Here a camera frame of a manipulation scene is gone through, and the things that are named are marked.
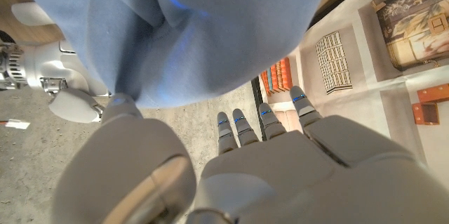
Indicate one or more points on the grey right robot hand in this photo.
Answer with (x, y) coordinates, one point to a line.
(52, 67)

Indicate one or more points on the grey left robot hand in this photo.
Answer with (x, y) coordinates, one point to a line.
(280, 182)

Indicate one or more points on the blue hoodie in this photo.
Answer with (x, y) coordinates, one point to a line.
(182, 34)

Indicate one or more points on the printed bookshelf backdrop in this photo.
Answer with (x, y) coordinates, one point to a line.
(368, 76)

